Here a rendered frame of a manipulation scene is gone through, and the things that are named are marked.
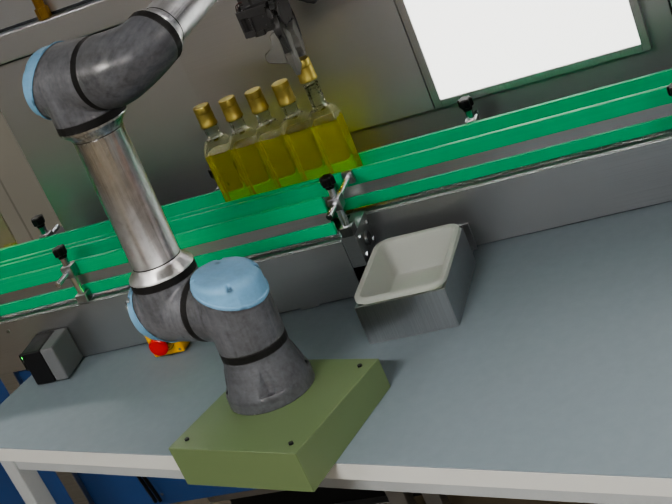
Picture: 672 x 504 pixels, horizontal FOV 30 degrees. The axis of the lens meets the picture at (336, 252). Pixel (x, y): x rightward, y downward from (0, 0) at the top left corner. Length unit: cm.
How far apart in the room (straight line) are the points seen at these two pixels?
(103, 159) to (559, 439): 82
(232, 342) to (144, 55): 47
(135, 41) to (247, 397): 59
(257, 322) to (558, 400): 49
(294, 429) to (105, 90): 59
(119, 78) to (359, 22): 70
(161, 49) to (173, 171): 87
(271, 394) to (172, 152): 85
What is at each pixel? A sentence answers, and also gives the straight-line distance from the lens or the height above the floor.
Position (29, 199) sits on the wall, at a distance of 573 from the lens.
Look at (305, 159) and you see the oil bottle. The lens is 244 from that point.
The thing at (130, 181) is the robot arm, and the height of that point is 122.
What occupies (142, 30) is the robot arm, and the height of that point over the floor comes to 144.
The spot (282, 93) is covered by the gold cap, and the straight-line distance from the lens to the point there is 241.
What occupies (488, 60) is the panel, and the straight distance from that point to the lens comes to 246.
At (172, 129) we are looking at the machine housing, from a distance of 271.
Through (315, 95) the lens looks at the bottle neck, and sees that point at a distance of 240.
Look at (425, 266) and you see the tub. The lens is 238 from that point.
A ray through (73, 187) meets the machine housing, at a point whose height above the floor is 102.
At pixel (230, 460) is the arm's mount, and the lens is 200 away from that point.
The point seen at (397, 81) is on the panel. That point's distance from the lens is 250.
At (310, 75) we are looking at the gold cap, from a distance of 239.
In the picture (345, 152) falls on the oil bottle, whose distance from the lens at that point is 242.
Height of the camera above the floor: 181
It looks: 24 degrees down
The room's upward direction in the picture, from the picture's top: 23 degrees counter-clockwise
